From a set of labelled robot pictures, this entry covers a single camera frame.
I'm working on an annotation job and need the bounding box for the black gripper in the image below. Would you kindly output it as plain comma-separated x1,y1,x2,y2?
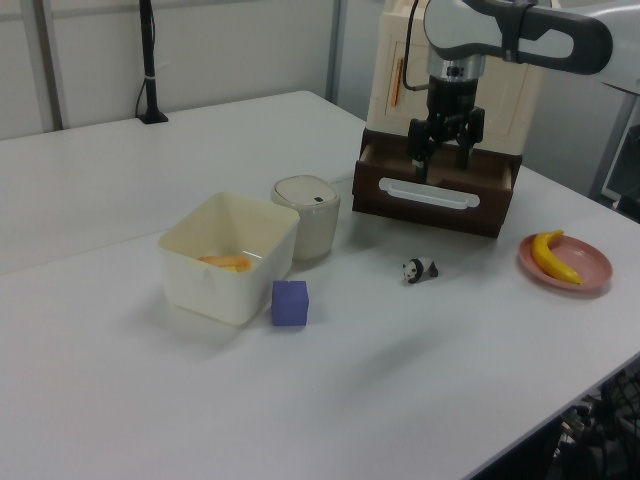
406,73,487,184

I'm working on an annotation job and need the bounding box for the small panda toy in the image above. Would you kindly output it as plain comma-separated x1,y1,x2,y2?
401,256,440,286

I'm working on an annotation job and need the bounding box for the yellow toy banana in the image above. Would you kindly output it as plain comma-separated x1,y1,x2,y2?
530,229,584,286

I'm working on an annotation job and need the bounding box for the orange toy carrot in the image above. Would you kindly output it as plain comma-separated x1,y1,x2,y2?
196,255,252,269

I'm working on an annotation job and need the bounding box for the beige lidded trash can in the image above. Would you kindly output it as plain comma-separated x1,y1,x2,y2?
270,174,342,261

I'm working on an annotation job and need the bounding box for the white equipment box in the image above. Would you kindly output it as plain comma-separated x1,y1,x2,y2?
588,79,640,224

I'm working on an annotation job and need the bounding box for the pink plate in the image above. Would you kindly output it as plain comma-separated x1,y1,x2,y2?
517,234,614,299

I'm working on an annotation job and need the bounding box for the purple cube block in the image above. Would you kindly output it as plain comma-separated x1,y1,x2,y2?
271,279,310,328

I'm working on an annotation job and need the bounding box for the cream square plastic bin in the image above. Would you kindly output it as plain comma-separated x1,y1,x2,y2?
157,191,301,329

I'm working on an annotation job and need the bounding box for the black pole stand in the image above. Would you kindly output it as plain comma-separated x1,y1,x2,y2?
135,0,169,125

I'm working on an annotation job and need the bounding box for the black clutter under table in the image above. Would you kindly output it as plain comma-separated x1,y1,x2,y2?
552,357,640,480

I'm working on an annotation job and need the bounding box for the brown drawer with white handle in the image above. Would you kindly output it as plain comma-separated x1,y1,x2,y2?
351,127,524,240

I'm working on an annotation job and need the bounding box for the orange cabinet door handle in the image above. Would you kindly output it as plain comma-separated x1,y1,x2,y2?
391,56,404,108

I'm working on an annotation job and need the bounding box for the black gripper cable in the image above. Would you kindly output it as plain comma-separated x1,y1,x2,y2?
402,0,432,93

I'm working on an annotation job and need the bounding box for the grey partition post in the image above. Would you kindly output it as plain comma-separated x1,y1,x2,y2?
325,0,347,105
30,0,65,132

